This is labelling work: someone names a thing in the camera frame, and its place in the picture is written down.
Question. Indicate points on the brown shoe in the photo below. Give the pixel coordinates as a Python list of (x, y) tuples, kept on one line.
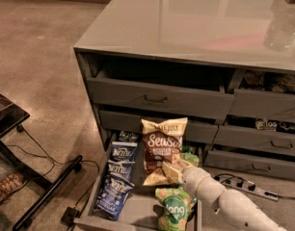
[(10, 184)]

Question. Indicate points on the grey drawer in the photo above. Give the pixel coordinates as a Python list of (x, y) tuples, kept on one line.
[(239, 131), (251, 164), (264, 104), (195, 131), (158, 98)]

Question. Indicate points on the middle right grey drawer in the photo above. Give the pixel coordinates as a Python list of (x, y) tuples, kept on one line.
[(239, 131)]

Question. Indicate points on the front blue kettle chip bag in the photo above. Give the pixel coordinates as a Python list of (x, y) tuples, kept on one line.
[(113, 195)]

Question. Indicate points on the green dang bag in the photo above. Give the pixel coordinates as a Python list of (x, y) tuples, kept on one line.
[(189, 149), (177, 208), (190, 158)]

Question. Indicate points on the black power adapter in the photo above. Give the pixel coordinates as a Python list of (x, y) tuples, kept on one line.
[(69, 215)]

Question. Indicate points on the brown sea salt chip bag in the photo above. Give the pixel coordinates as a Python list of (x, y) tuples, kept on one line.
[(163, 143)]

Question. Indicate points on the rear blue kettle chip bag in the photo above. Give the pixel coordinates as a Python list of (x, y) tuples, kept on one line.
[(128, 136)]

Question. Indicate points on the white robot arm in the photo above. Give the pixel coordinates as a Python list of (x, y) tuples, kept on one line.
[(235, 207)]

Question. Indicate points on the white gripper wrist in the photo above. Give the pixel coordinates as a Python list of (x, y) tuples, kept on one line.
[(191, 177)]

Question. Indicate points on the snack bags in middle drawer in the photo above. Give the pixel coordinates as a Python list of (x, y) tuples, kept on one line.
[(276, 126)]

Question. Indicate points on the top left grey drawer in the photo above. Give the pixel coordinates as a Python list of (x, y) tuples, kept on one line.
[(158, 98)]

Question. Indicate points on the grey drawer cabinet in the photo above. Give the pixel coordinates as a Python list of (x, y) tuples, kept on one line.
[(194, 44)]

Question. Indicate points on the bottom right grey drawer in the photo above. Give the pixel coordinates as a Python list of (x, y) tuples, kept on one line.
[(251, 164)]

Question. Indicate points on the grey power strip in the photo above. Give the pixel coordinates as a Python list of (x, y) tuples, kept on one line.
[(241, 184)]

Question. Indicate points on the snack bags in top drawer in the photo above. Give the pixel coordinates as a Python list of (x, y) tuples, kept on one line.
[(275, 82)]

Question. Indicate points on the rear green dang bag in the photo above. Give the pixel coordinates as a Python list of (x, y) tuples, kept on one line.
[(189, 149)]

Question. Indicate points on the open bottom left drawer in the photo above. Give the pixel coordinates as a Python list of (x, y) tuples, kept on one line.
[(141, 209)]

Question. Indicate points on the front green dang bag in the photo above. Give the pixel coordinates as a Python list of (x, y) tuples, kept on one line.
[(177, 208)]

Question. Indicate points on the top right grey drawer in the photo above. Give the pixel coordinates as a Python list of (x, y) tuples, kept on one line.
[(264, 104)]

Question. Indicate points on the middle left grey drawer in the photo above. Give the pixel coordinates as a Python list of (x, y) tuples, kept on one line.
[(195, 131)]

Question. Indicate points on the blue kettle chip bag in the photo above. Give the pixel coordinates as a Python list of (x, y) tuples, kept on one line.
[(123, 168), (123, 151), (113, 195), (128, 136)]

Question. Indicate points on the snack bags in drawer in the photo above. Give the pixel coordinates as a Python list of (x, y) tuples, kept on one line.
[(275, 82), (276, 126)]

